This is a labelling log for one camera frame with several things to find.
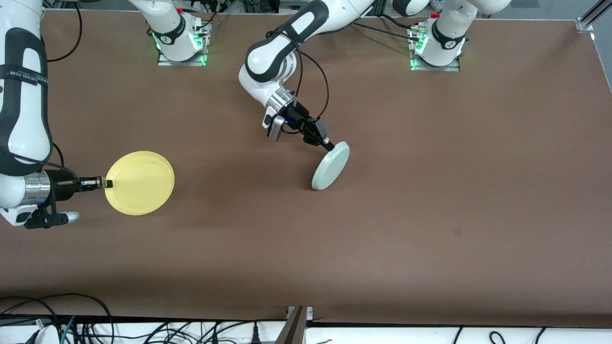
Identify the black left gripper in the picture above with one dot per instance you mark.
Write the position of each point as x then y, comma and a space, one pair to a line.
297, 116

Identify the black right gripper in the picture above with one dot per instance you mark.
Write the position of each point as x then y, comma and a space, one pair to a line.
63, 186

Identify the pale green plate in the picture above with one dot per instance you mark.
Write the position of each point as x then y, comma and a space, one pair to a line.
330, 167

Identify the yellow plate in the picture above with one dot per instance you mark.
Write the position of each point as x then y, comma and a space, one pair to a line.
141, 184

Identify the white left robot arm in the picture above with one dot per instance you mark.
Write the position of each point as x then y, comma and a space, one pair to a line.
267, 57

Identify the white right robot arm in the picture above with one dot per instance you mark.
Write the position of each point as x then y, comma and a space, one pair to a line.
24, 119

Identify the large table cover sheet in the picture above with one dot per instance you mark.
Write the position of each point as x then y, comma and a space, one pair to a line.
430, 191

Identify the black power plug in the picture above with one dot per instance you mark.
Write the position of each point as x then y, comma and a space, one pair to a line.
256, 334

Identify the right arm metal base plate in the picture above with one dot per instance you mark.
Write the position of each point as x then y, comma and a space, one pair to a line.
165, 61

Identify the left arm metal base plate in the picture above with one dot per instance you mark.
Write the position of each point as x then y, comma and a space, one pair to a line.
454, 68

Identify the aluminium profile post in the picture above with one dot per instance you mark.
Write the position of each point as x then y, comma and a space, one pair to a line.
296, 327

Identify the aluminium frame corner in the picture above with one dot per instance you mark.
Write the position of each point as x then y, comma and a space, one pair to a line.
585, 24

